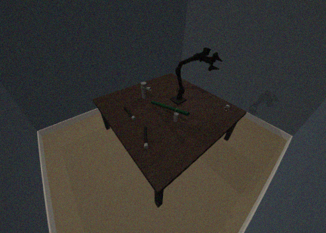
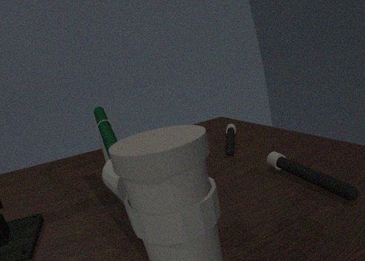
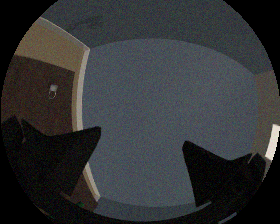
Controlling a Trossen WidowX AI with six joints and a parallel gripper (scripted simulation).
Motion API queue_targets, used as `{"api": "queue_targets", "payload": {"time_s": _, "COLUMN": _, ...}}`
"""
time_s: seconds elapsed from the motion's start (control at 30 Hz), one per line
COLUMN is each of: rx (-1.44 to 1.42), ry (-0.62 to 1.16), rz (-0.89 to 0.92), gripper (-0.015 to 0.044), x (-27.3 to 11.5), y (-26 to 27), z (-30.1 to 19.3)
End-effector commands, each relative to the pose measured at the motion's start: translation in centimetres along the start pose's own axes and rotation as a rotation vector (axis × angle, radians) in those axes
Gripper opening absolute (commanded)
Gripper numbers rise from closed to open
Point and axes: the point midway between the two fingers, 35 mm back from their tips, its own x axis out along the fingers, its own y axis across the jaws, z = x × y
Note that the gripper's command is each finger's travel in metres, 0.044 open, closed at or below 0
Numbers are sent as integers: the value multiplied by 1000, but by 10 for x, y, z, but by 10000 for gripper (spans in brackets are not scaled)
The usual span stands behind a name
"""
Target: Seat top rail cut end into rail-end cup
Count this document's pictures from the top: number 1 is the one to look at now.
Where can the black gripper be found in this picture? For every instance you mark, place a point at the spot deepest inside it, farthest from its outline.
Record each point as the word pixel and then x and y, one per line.
pixel 210 61

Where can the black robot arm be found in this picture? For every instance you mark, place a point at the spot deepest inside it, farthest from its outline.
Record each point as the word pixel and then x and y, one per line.
pixel 199 56

